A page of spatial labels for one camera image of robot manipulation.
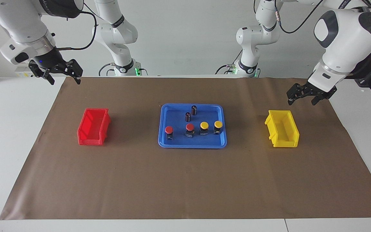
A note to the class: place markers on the red plastic bin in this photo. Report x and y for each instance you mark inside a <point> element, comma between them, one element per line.
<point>92,129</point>

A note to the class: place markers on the blue plastic tray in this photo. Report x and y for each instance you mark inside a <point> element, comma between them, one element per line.
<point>179,111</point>

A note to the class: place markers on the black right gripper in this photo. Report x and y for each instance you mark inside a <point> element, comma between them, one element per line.
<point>52,61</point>

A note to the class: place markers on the black cylindrical capacitor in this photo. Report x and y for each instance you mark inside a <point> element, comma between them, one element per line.
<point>188,117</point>
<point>194,110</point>

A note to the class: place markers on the white box with yellow label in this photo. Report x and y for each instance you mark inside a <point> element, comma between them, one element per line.
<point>21,72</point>

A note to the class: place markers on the brown paper mat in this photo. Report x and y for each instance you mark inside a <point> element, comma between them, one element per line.
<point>185,180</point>

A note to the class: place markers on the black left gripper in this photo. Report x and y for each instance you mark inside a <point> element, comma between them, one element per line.
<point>319,90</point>

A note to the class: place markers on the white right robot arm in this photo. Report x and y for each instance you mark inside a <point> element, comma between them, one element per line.
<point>24,22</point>

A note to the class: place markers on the yellow push button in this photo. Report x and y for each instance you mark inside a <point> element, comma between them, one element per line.
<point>218,124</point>
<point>204,125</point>

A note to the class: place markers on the yellow plastic bin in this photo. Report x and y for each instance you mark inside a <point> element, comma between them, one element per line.
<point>283,129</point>

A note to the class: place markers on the red push button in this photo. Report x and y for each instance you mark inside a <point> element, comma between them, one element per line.
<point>189,127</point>
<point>169,129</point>

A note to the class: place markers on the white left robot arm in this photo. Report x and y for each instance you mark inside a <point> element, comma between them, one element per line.
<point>343,42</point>

